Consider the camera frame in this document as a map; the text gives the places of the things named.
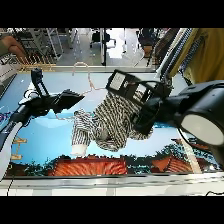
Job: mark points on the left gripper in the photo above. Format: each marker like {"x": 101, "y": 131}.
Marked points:
{"x": 66, "y": 99}

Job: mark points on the yellow garment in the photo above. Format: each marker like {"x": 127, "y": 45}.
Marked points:
{"x": 208, "y": 53}

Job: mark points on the black white striped shirt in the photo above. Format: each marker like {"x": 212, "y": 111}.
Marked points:
{"x": 111, "y": 125}

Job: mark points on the pale clothes hanger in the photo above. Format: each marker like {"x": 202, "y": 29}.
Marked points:
{"x": 90, "y": 84}

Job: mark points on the silver frame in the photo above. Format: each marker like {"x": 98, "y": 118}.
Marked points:
{"x": 110, "y": 184}

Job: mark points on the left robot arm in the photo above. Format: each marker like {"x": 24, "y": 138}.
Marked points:
{"x": 10, "y": 140}

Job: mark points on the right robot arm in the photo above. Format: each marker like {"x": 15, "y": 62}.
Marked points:
{"x": 200, "y": 113}

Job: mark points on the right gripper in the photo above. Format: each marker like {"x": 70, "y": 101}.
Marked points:
{"x": 145, "y": 116}

